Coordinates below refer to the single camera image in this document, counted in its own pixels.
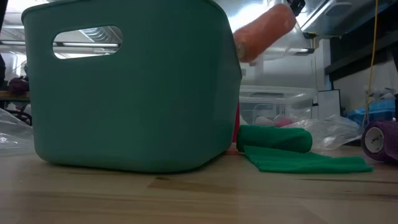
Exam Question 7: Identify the orange bandage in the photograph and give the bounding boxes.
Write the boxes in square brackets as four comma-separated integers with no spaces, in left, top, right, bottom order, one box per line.
[232,2,298,64]

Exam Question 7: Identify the teal plastic bin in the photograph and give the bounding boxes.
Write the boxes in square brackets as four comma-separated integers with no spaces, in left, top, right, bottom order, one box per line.
[21,0,243,174]

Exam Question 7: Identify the green bandage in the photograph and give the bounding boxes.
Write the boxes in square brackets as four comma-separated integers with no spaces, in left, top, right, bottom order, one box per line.
[236,124,374,174]

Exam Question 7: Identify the purple bandage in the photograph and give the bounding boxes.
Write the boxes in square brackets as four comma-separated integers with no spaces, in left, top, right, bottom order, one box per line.
[360,120,398,163]

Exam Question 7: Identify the clear plastic container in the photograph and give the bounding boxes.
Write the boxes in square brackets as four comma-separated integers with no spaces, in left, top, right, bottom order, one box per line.
[239,85,317,128]

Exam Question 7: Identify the white board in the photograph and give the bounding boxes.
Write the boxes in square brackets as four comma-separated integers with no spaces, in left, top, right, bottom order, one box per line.
[317,89,341,121]

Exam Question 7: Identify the red item in container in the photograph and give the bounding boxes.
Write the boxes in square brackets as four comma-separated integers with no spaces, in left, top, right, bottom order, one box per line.
[275,117,293,128]

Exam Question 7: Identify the crumpled clear plastic bag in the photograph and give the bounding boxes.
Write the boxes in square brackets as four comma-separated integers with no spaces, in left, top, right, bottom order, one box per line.
[283,114,364,152]

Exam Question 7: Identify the blue crate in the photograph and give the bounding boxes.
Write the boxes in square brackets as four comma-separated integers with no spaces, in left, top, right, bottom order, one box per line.
[346,98,397,126]

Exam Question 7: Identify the red box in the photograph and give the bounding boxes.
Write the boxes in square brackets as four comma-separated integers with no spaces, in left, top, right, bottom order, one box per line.
[232,101,241,144]

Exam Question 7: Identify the dark maroon bag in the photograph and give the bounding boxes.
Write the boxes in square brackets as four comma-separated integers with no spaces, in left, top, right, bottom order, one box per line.
[8,77,30,96]

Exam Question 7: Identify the brown wooden table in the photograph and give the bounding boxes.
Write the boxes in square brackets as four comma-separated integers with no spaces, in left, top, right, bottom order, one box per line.
[0,90,32,102]

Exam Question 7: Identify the flat clear plastic bag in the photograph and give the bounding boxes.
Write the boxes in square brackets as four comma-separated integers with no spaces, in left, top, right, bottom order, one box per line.
[0,108,35,157]

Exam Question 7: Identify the silver air duct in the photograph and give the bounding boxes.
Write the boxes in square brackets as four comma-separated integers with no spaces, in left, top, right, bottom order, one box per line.
[300,0,392,40]

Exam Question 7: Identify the yellow cable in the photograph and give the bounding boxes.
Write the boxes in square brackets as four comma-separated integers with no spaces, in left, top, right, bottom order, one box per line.
[361,0,379,128]

